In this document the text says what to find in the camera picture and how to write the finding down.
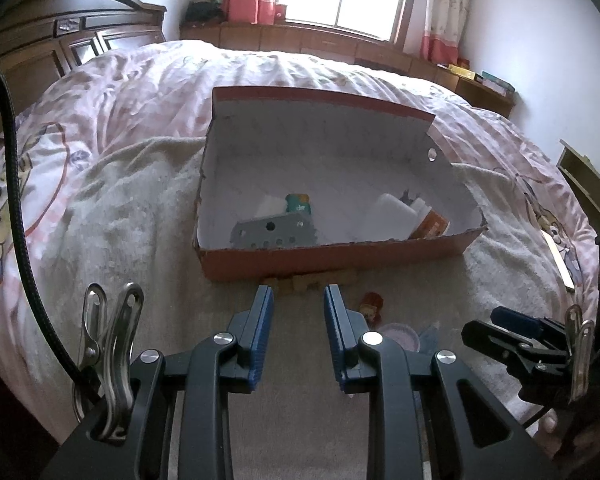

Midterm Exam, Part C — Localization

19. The dark wooden headboard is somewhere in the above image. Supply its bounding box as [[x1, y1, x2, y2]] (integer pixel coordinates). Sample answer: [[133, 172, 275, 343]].
[[0, 0, 167, 161]]

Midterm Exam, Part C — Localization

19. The small red toy figure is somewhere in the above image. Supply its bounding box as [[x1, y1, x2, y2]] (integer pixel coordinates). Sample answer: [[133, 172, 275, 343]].
[[358, 292, 385, 323]]

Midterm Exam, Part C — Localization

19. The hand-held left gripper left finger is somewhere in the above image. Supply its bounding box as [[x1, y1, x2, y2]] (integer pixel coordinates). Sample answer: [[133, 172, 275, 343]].
[[130, 284, 276, 480]]

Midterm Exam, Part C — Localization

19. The yellow book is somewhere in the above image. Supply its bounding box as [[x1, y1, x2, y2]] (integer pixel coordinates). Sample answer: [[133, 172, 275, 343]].
[[450, 62, 483, 81]]

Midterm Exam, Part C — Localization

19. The black braided cable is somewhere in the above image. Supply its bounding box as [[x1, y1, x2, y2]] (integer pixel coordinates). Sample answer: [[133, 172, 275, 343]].
[[0, 55, 103, 406]]

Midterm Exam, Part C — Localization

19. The green cartoon printed tube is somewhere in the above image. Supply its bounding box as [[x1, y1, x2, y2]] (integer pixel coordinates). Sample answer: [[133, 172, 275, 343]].
[[285, 192, 313, 218]]

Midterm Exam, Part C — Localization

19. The blue correction tape dispenser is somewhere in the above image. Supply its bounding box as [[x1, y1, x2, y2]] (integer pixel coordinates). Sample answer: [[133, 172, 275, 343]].
[[419, 322, 443, 356]]

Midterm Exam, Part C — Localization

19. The white towel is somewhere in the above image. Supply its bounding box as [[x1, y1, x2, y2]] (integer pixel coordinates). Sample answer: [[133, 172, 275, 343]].
[[45, 135, 600, 480]]

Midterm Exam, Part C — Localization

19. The wooden block puzzle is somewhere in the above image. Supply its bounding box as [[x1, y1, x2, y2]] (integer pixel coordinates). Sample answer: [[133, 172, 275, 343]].
[[260, 269, 358, 295]]

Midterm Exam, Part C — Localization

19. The pink round plastic lid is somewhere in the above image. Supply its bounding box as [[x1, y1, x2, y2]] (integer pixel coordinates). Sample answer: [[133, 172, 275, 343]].
[[377, 322, 422, 353]]

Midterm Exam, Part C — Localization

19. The pink printed duvet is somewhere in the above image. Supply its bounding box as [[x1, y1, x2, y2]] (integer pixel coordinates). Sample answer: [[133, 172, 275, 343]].
[[0, 40, 600, 411]]

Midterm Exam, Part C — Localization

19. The red cardboard box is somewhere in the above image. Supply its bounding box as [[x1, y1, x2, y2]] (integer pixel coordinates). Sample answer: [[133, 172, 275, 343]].
[[192, 86, 489, 285]]

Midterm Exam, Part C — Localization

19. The white jar with orange label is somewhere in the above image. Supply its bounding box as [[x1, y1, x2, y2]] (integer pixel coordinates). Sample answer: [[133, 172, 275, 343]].
[[362, 194, 452, 241]]

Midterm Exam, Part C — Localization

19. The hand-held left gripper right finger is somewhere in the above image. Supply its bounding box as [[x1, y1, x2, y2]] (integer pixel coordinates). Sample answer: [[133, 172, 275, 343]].
[[323, 284, 546, 480]]

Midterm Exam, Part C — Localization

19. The dark bag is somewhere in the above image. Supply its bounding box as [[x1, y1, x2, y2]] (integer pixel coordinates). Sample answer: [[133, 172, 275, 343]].
[[186, 0, 226, 25]]

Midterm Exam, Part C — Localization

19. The light wooden furniture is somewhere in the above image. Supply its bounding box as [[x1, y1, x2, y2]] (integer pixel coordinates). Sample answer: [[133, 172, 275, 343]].
[[557, 139, 600, 226]]

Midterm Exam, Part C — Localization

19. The metal spring clip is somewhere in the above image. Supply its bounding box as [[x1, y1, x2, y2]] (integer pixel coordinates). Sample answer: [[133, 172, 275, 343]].
[[74, 281, 145, 443], [565, 304, 597, 403]]

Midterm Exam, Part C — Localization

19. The person's right hand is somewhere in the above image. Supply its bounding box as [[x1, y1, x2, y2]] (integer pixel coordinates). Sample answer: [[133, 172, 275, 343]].
[[536, 405, 575, 457]]

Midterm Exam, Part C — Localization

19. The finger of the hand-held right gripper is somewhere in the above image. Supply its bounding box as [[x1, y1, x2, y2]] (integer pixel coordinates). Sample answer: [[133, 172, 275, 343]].
[[491, 306, 573, 348], [461, 320, 573, 393]]

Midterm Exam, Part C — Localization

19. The grey plate with holes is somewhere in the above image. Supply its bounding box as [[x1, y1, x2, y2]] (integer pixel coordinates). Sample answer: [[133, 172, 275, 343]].
[[230, 211, 321, 250]]

